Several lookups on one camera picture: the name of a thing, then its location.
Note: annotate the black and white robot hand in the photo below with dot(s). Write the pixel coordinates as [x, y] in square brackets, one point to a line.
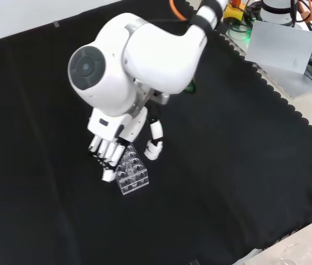
[106, 124]

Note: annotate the clear glass test tube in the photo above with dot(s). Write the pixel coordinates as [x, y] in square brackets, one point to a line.
[129, 169]

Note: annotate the clear test tube rack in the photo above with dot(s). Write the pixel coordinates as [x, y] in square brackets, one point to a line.
[136, 180]

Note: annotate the grey tape strip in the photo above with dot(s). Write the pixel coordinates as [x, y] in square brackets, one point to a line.
[57, 24]
[194, 262]

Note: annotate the black cloth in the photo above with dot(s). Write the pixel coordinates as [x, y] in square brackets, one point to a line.
[227, 151]

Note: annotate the yellow stop button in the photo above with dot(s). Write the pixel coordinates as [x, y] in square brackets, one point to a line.
[234, 13]

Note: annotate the pale board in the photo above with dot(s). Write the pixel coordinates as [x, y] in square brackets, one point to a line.
[280, 47]

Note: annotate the grey metal base plate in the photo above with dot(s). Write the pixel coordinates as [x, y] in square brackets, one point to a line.
[293, 82]

